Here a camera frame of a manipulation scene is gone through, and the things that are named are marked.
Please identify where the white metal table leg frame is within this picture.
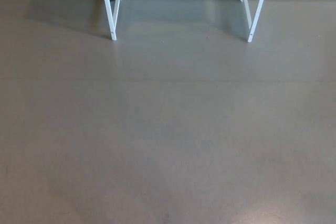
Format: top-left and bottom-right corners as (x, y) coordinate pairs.
(239, 0), (271, 43)
(99, 0), (123, 41)

